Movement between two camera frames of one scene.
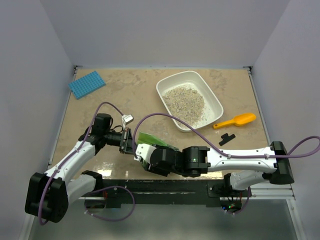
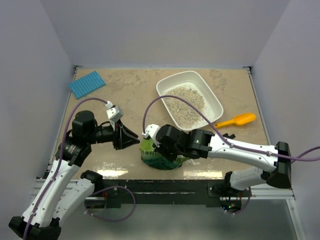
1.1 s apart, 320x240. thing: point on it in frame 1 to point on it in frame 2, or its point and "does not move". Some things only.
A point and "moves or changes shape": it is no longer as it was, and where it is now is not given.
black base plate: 117,192 does not move
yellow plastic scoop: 239,120 does not move
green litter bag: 147,138 moves or changes shape
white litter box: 186,97 does not move
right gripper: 159,171 to 160,150
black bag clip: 226,138 does not move
